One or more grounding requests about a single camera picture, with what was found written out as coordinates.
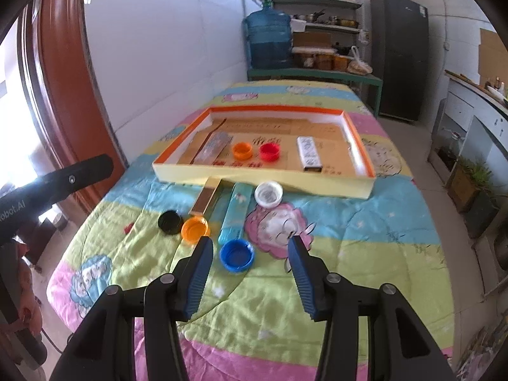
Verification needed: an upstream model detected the red wooden door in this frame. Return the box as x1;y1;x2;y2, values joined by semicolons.
18;0;128;223

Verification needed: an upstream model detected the dark grey refrigerator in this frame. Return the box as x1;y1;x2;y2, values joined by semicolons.
370;0;430;123

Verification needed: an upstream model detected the white bottle cap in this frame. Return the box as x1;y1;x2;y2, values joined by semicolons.
254;181;284;208

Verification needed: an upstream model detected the plastic bag of food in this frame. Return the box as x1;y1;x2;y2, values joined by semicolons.
347;45;374;75

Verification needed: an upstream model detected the grey kitchen counter cabinet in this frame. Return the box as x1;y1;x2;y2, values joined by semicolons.
431;69;508;191

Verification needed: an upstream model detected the teal lighter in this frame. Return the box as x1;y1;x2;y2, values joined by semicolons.
217;183;253;244

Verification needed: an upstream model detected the shallow orange-rimmed cardboard box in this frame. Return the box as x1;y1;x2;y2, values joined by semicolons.
153;105;376;200

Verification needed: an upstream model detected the orange bottle cap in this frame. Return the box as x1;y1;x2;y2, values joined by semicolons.
232;142;254;161
181;216;210;243

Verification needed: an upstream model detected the white cartoon lighter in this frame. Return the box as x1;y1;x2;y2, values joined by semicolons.
297;136;322;172

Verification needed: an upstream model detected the blue bottle cap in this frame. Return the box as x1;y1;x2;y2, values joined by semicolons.
220;239;255;273

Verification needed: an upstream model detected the person's left hand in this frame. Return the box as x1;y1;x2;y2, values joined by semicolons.
14;242;43;336

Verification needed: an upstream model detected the brown printed cardboard sheet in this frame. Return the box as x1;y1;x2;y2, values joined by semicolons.
178;117;358;177

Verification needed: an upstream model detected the white metal shelf rack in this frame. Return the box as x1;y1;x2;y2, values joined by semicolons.
265;0;364;72

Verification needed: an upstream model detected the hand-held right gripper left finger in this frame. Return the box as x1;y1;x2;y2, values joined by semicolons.
50;236;215;381

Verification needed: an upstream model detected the black bottle cap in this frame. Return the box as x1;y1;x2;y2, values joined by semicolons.
157;210;184;235

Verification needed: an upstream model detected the gold lighter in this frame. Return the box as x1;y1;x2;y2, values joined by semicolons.
190;178;224;217

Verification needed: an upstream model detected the red bottle cap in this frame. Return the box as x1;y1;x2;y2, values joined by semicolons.
259;143;281;163

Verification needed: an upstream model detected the cardboard wall panel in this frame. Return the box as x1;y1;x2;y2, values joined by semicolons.
478;28;508;88

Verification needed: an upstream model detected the clear floral lighter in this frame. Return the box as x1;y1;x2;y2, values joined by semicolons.
194;130;236;164

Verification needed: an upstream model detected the blue water jug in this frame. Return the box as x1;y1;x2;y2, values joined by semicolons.
243;6;293;70

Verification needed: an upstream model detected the brown cardboard box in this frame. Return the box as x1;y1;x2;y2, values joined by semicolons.
293;32;332;47

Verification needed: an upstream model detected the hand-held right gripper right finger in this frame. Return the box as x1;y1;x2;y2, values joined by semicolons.
287;236;457;381

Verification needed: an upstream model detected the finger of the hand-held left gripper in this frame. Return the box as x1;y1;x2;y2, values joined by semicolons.
40;154;114;203

